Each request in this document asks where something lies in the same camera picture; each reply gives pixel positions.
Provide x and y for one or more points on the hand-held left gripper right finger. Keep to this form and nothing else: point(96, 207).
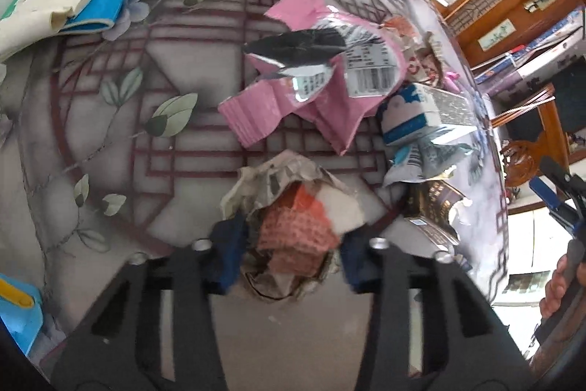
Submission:
point(361, 267)

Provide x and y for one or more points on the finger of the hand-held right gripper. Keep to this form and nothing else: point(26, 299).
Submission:
point(547, 191)
point(556, 172)

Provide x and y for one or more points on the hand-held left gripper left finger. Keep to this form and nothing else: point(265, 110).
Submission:
point(229, 253)

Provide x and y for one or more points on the orange snack wrapper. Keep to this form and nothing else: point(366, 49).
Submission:
point(293, 226)

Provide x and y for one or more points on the dark brown box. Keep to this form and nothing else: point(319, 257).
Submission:
point(435, 201)

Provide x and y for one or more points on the blue white pouch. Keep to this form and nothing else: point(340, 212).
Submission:
point(425, 159)

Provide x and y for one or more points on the purple wrapper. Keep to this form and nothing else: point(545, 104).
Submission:
point(452, 80)

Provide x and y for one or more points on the white milk carton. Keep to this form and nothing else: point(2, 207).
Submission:
point(425, 114)

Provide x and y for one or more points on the pink packaging bag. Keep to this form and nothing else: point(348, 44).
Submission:
point(256, 107)

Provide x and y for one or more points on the person's right hand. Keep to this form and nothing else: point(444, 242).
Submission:
point(556, 290)

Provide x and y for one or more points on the wooden chair with beaded edge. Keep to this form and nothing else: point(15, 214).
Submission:
point(545, 130)

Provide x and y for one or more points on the dark door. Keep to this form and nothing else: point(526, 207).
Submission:
point(570, 98)

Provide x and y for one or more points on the blue printed board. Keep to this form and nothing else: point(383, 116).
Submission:
point(540, 52)

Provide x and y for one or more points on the small scroll painting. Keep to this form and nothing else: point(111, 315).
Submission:
point(495, 34)

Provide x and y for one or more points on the blue plastic toy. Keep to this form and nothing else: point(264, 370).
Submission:
point(18, 308)

